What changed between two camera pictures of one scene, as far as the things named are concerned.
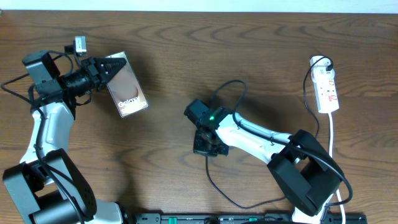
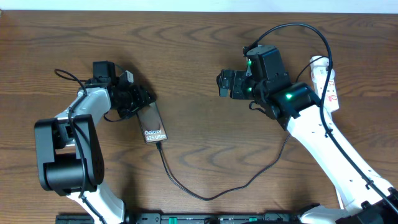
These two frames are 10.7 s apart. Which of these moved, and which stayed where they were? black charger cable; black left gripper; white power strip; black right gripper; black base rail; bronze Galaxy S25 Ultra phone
Moved: black left gripper; black charger cable; black right gripper; bronze Galaxy S25 Ultra phone
Stayed: white power strip; black base rail
